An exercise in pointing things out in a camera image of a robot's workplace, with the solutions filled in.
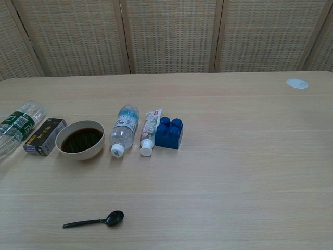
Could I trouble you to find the black plastic spoon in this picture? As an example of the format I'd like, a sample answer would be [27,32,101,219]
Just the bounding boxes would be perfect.
[62,210,124,229]

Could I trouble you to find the dark brown liquid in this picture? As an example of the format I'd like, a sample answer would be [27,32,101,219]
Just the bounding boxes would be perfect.
[61,127,104,153]

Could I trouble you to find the beige bowl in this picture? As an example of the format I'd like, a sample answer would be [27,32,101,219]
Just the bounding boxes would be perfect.
[55,120,106,161]

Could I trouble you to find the blue building block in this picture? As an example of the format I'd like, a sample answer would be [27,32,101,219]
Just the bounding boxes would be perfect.
[154,116,184,151]

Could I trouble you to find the floral toothpaste tube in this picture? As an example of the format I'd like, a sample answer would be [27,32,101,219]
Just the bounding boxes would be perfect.
[139,108,163,157]

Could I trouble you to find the clear bottle blue label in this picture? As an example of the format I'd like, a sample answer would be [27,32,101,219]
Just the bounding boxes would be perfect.
[109,104,140,158]

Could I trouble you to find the woven folding screen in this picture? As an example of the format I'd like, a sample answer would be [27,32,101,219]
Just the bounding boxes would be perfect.
[0,0,333,81]

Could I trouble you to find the clear bottle green label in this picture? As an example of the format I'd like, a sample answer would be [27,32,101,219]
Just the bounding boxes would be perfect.
[0,100,47,158]

